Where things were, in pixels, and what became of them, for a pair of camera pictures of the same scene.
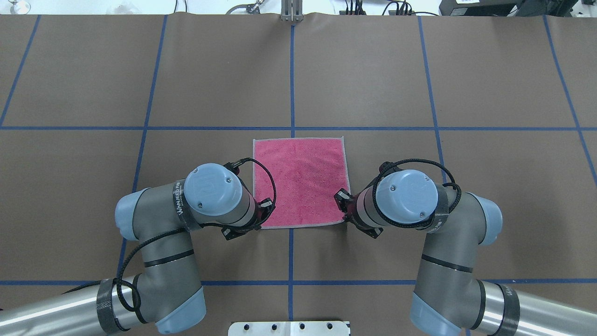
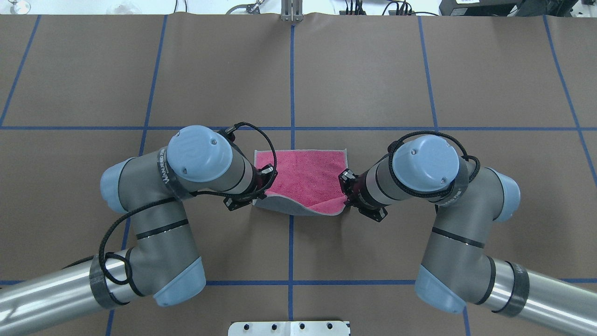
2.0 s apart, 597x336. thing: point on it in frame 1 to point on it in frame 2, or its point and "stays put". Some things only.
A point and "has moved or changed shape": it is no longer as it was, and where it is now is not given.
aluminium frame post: x=292 y=10 stays put
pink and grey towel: x=302 y=174 has moved or changed shape
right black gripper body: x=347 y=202 to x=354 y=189
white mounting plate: x=289 y=328 stays put
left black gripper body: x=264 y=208 to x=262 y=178
